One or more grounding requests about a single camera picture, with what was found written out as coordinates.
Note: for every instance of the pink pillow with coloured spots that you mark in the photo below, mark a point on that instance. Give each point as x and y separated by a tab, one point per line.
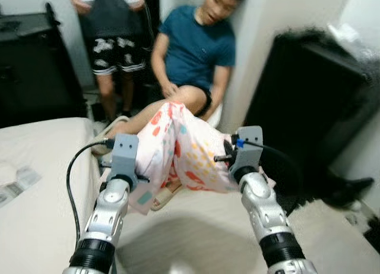
190	149

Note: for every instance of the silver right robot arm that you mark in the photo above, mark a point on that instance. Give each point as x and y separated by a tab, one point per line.
270	217

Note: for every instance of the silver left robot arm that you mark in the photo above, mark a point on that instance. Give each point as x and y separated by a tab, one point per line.
104	220

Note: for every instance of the white seat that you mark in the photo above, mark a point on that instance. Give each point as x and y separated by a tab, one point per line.
214	116

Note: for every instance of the black foam floor mat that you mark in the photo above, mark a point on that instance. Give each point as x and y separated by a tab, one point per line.
290	202

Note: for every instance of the man in blue shirt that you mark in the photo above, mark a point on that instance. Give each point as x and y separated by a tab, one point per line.
199	42

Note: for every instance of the cream bed mattress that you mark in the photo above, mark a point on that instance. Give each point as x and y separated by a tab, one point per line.
35	226

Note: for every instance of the person in black patterned shorts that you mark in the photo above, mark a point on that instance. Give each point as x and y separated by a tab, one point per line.
113	36

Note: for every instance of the black cabinet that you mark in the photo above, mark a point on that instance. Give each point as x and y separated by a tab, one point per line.
35	72

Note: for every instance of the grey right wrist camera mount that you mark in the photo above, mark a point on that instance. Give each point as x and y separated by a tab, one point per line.
247	146

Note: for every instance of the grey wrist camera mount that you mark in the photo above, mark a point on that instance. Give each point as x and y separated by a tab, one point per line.
126	155
247	146

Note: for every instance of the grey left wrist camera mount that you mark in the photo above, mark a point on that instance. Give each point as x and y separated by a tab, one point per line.
126	155

